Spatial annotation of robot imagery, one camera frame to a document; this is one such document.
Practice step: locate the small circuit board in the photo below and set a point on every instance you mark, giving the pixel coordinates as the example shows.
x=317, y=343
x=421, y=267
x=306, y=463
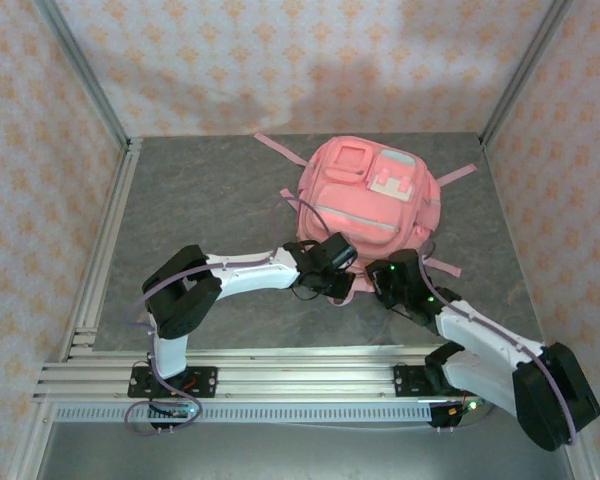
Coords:
x=467, y=407
x=180, y=413

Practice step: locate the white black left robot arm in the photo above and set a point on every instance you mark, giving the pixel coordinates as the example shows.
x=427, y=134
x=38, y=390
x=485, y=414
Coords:
x=260, y=275

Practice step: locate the aluminium side rail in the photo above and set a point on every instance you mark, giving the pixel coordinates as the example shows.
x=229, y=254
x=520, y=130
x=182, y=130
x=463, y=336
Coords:
x=116, y=210

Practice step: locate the aluminium cross rail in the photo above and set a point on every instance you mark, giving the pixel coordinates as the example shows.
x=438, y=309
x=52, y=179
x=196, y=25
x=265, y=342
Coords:
x=305, y=372

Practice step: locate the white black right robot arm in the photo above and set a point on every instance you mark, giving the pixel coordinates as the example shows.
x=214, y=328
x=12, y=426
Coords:
x=480, y=335

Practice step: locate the grey metal shelf panel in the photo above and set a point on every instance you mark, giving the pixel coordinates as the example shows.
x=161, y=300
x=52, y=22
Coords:
x=300, y=455

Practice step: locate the aluminium frame post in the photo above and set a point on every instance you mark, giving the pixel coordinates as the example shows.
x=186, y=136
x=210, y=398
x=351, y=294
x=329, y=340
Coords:
x=83, y=70
x=525, y=70

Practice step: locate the pink backpack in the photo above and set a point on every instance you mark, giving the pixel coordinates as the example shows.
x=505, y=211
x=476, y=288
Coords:
x=360, y=200

